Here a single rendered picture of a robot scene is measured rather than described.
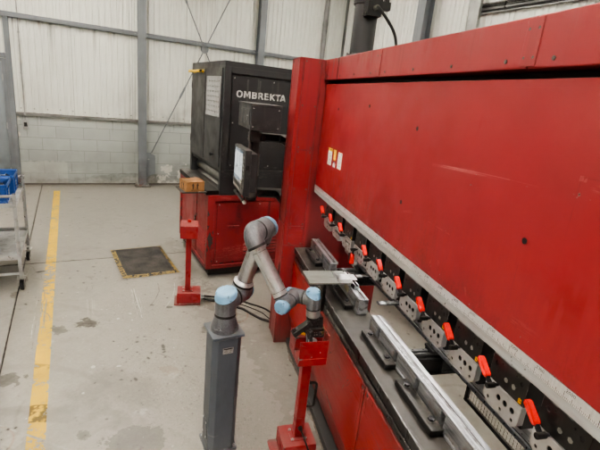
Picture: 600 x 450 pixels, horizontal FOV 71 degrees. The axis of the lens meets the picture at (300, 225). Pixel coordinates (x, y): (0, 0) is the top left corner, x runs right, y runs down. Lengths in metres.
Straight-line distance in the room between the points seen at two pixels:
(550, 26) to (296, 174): 2.22
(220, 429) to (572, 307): 2.02
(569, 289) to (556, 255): 0.09
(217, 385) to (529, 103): 1.99
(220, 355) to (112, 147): 7.16
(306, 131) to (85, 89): 6.35
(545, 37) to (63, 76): 8.34
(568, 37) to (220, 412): 2.31
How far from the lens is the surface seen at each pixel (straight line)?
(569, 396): 1.31
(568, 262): 1.26
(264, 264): 2.10
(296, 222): 3.34
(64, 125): 9.08
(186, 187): 4.46
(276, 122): 3.32
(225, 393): 2.57
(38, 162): 9.19
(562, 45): 1.35
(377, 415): 2.05
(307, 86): 3.20
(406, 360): 2.00
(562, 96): 1.33
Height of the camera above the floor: 2.02
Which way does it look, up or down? 17 degrees down
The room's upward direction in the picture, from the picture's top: 6 degrees clockwise
